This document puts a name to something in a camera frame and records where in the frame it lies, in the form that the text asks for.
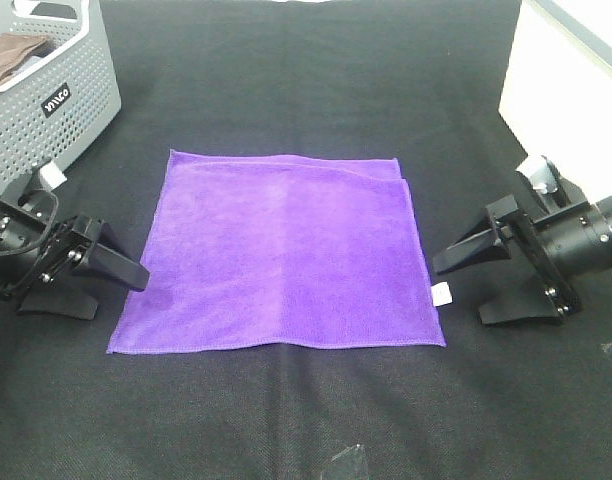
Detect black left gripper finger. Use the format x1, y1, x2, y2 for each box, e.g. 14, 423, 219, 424
16, 282, 98, 320
71, 222, 150, 292

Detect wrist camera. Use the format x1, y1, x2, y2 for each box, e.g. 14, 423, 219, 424
17, 157, 67, 193
515, 154, 587, 214

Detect white plastic bin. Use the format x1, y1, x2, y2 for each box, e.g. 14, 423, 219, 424
499, 1, 612, 203

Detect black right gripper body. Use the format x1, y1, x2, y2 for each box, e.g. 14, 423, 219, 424
486, 195, 582, 316

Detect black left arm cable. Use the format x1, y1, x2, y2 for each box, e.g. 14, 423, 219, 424
0, 189, 62, 261

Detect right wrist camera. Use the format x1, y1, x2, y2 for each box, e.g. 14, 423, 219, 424
515, 154, 587, 214

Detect brown folded towel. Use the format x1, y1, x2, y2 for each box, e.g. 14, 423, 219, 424
0, 33, 52, 85

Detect purple microfiber towel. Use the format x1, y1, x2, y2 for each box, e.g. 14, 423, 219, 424
108, 151, 445, 354

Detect grey perforated plastic basket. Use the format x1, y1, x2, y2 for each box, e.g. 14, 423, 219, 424
0, 1, 121, 195

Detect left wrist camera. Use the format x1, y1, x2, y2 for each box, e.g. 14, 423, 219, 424
17, 157, 67, 193

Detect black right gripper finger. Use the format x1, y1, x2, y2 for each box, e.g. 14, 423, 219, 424
432, 214, 511, 275
478, 274, 561, 325

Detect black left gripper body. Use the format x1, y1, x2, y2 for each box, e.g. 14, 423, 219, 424
0, 191, 104, 301

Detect black table cloth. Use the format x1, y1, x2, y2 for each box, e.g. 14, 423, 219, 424
0, 1, 612, 479

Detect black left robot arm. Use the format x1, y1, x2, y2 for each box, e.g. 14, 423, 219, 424
0, 189, 149, 320

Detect clear tape piece bottom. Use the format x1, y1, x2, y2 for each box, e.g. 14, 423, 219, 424
319, 444, 370, 480

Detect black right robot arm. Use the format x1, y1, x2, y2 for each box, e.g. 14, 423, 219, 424
432, 195, 612, 325

